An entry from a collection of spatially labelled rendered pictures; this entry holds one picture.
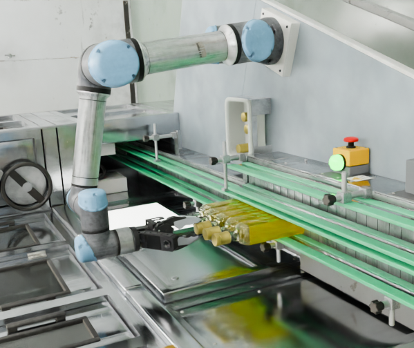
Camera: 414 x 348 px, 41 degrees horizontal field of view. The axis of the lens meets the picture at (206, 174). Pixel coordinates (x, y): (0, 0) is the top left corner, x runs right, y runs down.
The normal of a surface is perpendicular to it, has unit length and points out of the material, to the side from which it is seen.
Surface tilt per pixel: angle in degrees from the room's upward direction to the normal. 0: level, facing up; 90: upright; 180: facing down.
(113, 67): 82
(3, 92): 90
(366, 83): 0
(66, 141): 90
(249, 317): 91
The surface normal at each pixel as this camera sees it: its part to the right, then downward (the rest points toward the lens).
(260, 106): 0.44, 0.17
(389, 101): -0.90, 0.14
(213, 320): -0.04, -0.98
